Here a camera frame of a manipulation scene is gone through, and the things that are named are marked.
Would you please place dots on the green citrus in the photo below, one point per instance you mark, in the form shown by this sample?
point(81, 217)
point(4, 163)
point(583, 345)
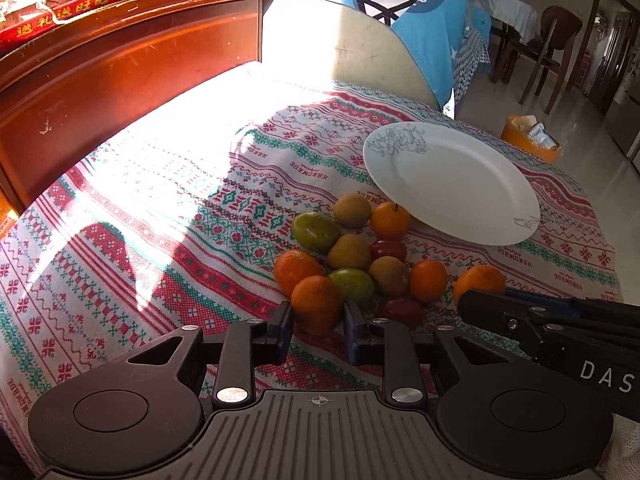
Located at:
point(315, 232)
point(354, 284)

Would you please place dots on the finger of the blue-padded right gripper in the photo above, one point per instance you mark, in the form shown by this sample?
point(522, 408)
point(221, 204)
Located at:
point(534, 298)

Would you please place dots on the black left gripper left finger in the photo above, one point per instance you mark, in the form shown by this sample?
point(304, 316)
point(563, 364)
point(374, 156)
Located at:
point(236, 353)

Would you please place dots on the orange mandarin front left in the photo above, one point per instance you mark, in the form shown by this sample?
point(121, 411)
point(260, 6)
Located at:
point(317, 304)

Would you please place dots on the brown kiwi top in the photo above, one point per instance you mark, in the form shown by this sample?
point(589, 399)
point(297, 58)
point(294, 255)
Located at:
point(352, 211)

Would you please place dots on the brown kiwi centre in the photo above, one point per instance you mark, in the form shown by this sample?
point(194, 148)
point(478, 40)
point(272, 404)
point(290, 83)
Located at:
point(350, 251)

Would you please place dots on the brown kiwi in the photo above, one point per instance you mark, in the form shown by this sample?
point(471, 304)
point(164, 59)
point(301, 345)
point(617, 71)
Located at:
point(352, 211)
point(391, 276)
point(350, 251)

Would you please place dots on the patterned red green tablecloth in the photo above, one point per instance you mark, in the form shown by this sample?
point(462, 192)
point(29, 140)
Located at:
point(179, 217)

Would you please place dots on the red tomato lower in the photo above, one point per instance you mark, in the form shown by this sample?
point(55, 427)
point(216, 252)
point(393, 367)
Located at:
point(404, 310)

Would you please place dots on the brown kiwi right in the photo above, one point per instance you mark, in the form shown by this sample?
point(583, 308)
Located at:
point(391, 276)

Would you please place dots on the orange box at left edge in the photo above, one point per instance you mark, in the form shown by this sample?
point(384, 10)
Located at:
point(8, 217)

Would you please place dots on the dining table white cloth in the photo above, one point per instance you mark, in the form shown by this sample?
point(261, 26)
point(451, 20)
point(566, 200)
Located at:
point(506, 19)

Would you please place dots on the blue shirt on chair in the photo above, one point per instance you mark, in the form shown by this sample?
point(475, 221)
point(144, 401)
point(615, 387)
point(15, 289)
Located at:
point(448, 39)

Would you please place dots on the orange mandarin upper left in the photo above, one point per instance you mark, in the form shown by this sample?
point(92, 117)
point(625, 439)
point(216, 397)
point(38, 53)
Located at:
point(292, 267)

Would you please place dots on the orange waste bin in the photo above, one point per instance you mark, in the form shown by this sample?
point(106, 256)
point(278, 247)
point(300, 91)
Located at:
point(530, 135)

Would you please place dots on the orange mandarin right middle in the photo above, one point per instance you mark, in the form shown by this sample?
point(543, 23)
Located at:
point(428, 281)

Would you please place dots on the dark wooden cabinet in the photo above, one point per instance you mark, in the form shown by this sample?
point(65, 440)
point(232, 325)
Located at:
point(69, 90)

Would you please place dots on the dark wooden dining chair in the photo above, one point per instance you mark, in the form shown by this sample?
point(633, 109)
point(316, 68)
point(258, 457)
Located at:
point(551, 50)

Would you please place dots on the green citrus lower middle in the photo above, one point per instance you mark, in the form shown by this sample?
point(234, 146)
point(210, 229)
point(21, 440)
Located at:
point(354, 284)

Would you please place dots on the white ceramic plate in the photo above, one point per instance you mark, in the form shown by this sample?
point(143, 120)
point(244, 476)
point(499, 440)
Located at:
point(452, 182)

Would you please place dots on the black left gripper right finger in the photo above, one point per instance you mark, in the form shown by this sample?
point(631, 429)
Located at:
point(443, 367)

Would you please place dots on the red tomato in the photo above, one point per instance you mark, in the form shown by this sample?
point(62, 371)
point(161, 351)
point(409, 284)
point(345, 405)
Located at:
point(388, 248)
point(404, 310)

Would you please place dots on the orange mandarin by plate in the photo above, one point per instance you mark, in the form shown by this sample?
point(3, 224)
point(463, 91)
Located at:
point(390, 221)

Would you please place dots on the green citrus top left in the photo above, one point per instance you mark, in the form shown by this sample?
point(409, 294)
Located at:
point(315, 232)

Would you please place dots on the beige chair back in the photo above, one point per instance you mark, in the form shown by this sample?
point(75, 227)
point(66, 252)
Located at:
point(369, 54)

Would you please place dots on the orange mandarin far right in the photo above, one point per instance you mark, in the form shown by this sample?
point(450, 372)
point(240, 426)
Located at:
point(484, 278)

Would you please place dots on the red tomato upper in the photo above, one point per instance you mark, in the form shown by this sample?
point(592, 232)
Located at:
point(388, 248)

